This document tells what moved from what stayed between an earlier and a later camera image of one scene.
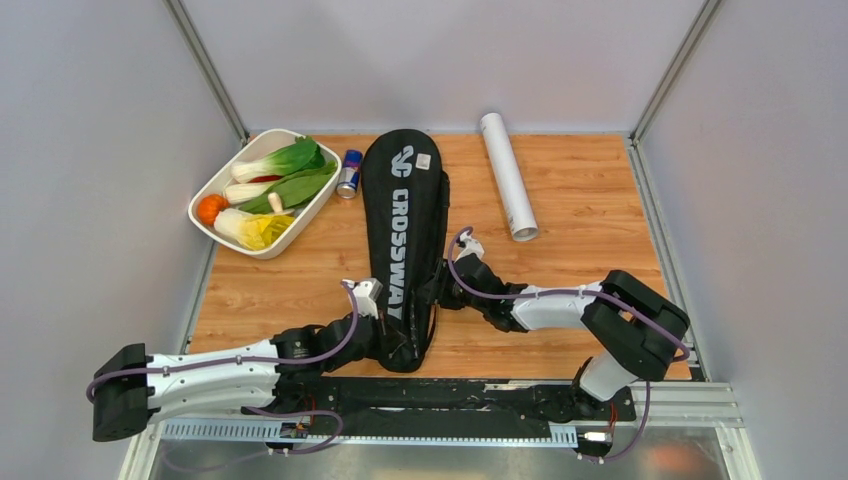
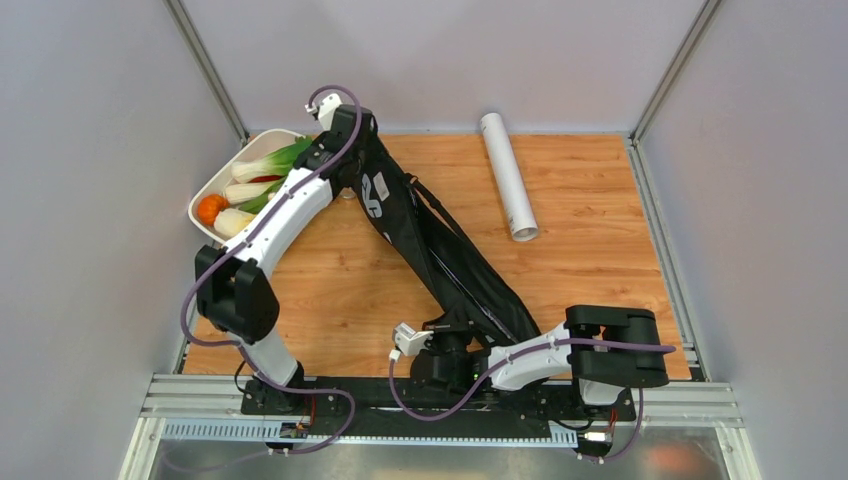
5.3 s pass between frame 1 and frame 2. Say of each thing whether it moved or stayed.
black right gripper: moved
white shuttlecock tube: stayed
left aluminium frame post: stayed
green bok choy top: stayed
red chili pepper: stayed
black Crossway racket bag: moved
